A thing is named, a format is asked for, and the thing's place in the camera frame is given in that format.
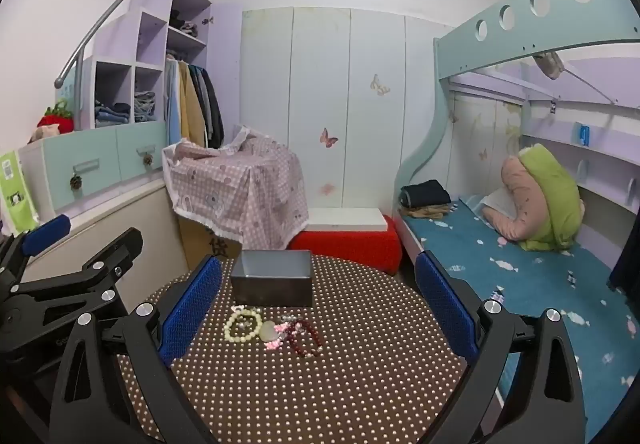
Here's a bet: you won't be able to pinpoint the white pillow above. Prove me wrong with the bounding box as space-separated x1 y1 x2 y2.
479 187 519 225

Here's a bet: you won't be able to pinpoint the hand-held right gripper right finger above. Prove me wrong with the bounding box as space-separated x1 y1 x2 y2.
414 250 586 444

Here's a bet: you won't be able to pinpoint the green packet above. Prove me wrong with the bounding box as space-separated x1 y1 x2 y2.
0 149 41 233

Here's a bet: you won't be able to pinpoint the pink plush toy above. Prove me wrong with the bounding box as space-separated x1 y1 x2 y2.
28 123 61 144

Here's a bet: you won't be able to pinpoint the dark hanging jacket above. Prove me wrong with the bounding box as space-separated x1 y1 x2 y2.
192 66 226 149

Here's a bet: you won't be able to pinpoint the pale green bead bracelet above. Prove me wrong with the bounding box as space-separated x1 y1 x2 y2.
223 309 264 343

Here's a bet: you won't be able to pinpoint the purple bed shelf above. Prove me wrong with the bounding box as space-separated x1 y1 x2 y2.
520 89 640 226

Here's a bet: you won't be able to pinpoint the dark folded clothes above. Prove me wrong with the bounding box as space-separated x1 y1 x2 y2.
398 179 454 208

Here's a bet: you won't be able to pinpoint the teal bunk bed frame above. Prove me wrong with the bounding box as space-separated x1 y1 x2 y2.
392 0 640 245

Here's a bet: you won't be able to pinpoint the red strawberry plush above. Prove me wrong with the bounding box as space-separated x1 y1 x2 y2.
37 99 75 135

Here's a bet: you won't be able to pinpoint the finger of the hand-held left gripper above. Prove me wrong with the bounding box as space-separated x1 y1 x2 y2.
0 214 72 295
12 227 145 311

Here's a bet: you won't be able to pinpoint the cardboard box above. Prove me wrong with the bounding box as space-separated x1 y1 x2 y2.
177 211 242 273

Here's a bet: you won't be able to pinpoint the green and pink pillow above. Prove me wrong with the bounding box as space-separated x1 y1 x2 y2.
517 145 586 253

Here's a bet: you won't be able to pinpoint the cream low cabinet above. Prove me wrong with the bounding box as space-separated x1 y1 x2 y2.
19 181 189 276

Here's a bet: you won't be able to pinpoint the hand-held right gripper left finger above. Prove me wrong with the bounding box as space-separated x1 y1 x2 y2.
48 254 223 444

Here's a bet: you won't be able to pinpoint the white wardrobe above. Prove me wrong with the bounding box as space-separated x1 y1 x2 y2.
240 7 454 221

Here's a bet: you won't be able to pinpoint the folded blue jeans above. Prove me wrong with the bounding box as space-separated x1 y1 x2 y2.
94 99 132 128
133 90 157 123

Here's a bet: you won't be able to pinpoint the dark clothes pile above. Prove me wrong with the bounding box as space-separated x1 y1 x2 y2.
168 9 200 38

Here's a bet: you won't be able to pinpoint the blue printed bed sheet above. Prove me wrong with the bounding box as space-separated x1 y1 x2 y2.
401 195 640 444

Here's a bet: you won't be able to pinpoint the light blue hanging garment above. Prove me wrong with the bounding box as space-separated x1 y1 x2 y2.
166 58 182 146

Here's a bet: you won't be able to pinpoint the red stool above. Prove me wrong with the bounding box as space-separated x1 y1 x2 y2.
288 215 404 275

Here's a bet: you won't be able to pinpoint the grey metal handrail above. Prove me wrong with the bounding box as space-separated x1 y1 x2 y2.
53 0 221 90

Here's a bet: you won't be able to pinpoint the brown polka dot tablecloth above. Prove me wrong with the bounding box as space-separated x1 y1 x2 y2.
115 251 501 444

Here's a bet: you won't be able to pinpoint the tan folded garment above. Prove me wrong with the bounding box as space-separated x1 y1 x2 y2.
402 203 454 220

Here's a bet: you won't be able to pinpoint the dark cloth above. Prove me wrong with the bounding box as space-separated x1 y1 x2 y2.
607 218 640 296

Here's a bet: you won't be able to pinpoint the grey metal tin box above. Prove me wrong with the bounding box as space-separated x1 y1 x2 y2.
230 250 313 308

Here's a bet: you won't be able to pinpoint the grey hanging cloth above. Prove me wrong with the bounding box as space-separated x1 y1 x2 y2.
533 51 566 80

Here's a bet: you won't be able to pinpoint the tan hanging coat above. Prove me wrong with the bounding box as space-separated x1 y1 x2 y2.
178 61 206 148

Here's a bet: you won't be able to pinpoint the pink bead bracelet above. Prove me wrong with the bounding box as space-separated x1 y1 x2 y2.
267 315 297 350

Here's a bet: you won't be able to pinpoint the teal drawer cabinet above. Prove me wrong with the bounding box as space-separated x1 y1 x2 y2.
39 119 169 221

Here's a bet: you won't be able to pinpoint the dark red bead bracelet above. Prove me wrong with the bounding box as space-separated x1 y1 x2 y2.
282 319 322 358

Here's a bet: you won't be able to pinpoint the pink checked cloth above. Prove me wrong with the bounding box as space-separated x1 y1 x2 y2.
162 124 309 250

